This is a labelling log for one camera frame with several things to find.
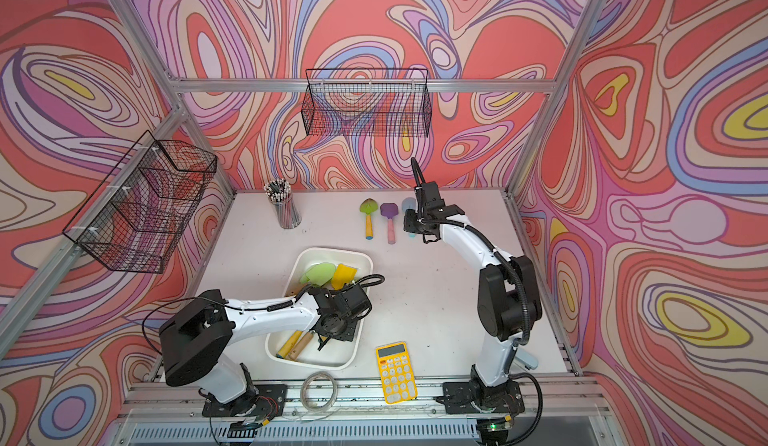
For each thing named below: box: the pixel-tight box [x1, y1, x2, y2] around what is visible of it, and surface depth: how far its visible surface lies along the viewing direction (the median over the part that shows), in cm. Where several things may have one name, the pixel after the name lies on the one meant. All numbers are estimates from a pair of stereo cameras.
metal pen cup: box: [264, 178, 302, 230], surface depth 101 cm
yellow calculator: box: [375, 341, 418, 405], surface depth 78 cm
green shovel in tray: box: [275, 330, 303, 359], surface depth 82 cm
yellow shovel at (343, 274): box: [332, 263, 357, 291], surface depth 98 cm
